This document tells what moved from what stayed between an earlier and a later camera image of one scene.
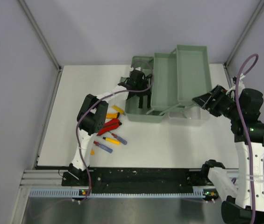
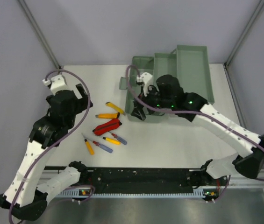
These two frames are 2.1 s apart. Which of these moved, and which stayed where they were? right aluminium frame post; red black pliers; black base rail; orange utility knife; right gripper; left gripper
Moved: right gripper; left gripper
Stayed: orange utility knife; right aluminium frame post; black base rail; red black pliers
